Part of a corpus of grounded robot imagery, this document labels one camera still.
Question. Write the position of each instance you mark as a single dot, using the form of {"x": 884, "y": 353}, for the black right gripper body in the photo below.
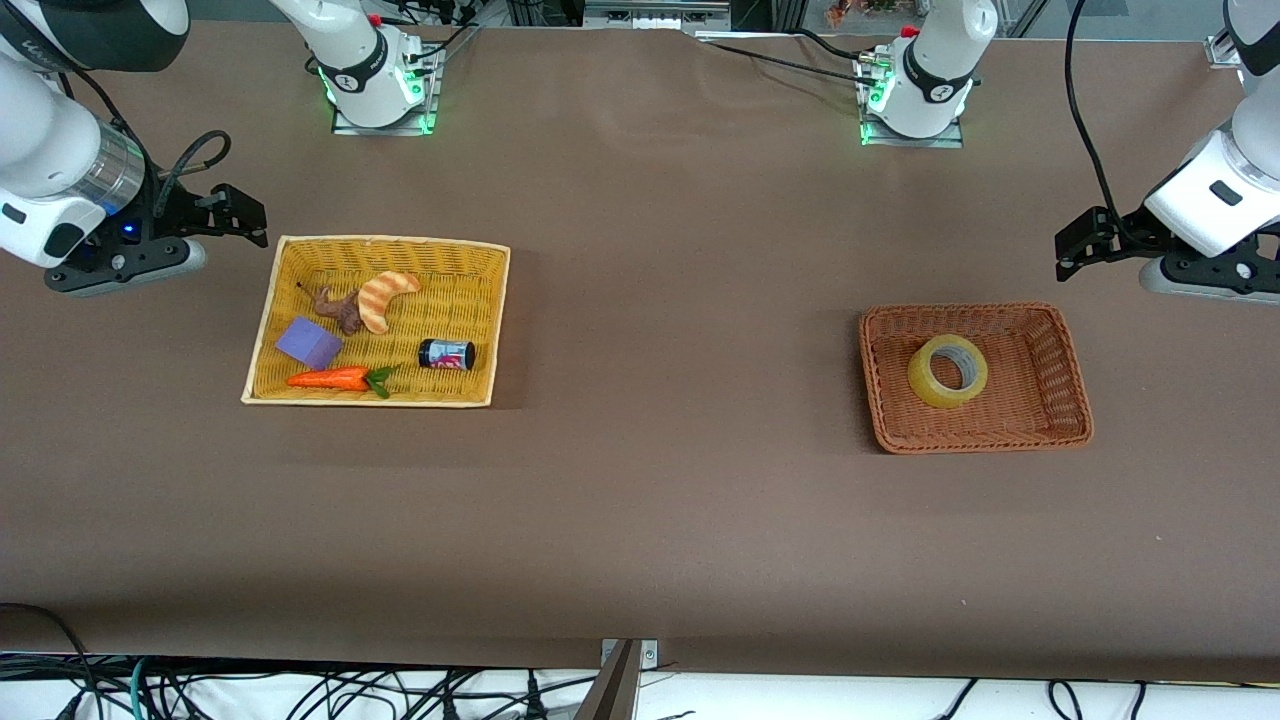
{"x": 172, "y": 212}

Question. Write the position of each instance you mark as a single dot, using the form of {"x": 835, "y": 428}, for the striped toy croissant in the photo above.
{"x": 378, "y": 300}

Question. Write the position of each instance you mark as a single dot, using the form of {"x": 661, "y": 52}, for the purple foam block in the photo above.
{"x": 308, "y": 343}

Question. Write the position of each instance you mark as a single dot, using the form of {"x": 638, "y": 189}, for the silver edge bracket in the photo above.
{"x": 650, "y": 655}

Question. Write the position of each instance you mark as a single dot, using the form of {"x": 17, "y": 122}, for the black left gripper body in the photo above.
{"x": 1128, "y": 232}

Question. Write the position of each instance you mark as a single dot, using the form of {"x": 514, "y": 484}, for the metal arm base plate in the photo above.
{"x": 915, "y": 142}
{"x": 430, "y": 110}

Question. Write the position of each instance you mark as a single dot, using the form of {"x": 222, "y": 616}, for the clear yellowish tape roll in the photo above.
{"x": 925, "y": 385}

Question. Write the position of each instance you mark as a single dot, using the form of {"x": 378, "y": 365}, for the aluminium corner extrusion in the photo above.
{"x": 1218, "y": 45}

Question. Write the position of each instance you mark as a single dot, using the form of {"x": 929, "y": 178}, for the brown table cover sheet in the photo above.
{"x": 650, "y": 500}

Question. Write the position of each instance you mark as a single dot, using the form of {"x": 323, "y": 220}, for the aluminium frame bar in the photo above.
{"x": 650, "y": 15}

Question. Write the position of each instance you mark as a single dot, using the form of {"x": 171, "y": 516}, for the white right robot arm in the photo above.
{"x": 50, "y": 140}

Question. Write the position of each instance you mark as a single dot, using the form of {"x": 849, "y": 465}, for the brown toy lion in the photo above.
{"x": 345, "y": 312}

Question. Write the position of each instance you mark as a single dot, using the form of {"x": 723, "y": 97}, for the brown woven basket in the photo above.
{"x": 1030, "y": 400}

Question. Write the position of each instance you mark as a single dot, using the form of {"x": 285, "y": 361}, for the orange toy carrot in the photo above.
{"x": 325, "y": 379}

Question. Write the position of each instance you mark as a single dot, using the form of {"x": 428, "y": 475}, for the small dark printed jar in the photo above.
{"x": 447, "y": 355}

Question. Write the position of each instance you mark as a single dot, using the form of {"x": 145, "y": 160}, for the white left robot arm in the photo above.
{"x": 935, "y": 70}

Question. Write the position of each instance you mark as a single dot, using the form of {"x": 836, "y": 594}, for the yellow woven basket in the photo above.
{"x": 400, "y": 345}

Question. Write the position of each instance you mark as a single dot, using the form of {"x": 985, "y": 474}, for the dark metal post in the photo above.
{"x": 612, "y": 695}

